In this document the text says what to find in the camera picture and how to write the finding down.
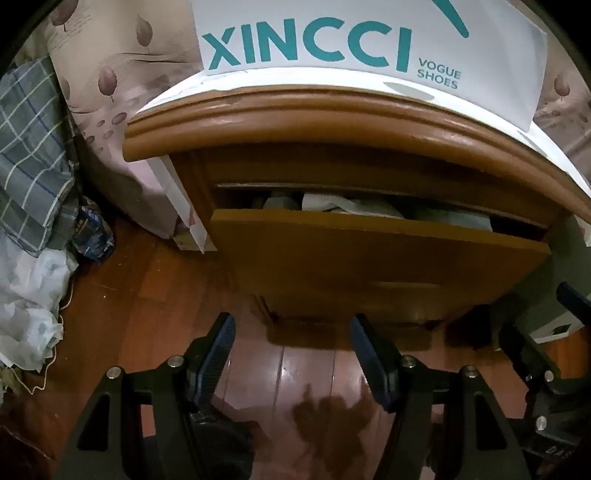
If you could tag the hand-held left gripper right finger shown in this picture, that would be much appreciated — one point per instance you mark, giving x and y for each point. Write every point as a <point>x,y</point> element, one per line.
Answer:
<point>369,360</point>

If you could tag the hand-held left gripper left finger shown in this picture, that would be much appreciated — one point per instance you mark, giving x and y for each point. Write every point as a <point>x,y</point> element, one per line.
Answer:
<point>217,355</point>

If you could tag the white patterned cloth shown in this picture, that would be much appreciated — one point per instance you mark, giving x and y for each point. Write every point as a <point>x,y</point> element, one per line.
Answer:
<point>554,147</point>

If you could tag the white shoe box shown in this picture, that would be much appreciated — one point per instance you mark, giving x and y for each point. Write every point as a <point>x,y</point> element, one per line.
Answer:
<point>323,27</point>

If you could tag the floral patterned cloth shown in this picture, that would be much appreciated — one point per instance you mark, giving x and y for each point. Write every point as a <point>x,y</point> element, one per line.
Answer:
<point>9,381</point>

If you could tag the leaf print mattress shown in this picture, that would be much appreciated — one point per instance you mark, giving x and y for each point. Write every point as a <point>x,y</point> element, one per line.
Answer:
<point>115,69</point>

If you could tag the wooden nightstand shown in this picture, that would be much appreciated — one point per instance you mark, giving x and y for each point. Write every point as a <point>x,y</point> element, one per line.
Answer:
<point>369,120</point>

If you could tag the wooden drawer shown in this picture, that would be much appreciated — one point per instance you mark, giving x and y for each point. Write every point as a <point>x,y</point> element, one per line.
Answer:
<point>369,263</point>

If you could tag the pile of socks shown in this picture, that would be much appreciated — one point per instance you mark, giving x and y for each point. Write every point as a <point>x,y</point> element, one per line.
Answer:
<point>341,203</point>

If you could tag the white sheer cloth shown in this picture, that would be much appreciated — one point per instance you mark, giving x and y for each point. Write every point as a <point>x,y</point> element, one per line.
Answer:
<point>32,300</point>

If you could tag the grey plaid blanket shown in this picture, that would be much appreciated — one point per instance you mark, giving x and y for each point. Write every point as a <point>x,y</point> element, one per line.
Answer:
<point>32,152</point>

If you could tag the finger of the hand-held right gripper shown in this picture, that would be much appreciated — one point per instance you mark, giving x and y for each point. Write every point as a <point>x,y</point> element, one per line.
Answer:
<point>524,350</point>
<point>575,300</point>

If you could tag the dark blue patterned cloth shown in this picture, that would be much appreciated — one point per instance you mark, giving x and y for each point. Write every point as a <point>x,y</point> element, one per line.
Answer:
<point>92,235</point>

